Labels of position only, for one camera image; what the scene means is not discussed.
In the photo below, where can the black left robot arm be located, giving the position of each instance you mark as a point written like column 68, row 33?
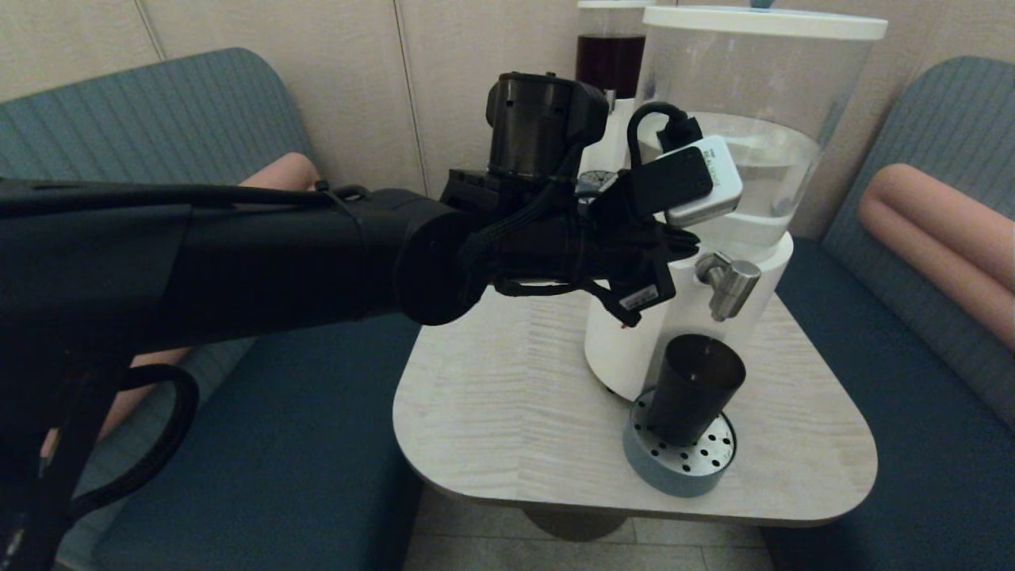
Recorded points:
column 238, row 262

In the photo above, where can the large white dispenser lid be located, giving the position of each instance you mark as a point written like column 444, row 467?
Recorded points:
column 765, row 22

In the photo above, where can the small blue drip tray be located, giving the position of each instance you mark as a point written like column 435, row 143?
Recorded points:
column 591, row 182

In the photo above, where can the large silver metal tap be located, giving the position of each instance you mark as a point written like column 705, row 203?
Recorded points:
column 733, row 281

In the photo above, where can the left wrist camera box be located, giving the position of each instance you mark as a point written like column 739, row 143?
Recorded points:
column 698, row 182

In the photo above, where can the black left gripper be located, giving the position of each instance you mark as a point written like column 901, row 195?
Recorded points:
column 618, row 246

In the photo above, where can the large blue drip tray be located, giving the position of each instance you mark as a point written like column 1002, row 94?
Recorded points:
column 682, row 473

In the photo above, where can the dark table pedestal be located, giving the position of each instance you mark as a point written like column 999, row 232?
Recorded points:
column 575, row 525

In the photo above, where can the dark drink dispenser white base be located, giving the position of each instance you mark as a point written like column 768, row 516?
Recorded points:
column 607, row 59

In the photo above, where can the small white dispenser lid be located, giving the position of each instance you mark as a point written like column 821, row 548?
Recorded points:
column 610, row 4

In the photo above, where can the black plastic cup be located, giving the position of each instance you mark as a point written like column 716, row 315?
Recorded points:
column 694, row 388

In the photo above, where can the clear water dispenser white base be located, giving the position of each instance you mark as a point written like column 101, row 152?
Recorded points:
column 761, row 87

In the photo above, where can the teal upholstered bench sofa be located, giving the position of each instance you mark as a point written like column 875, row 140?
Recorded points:
column 119, row 119
column 936, row 444

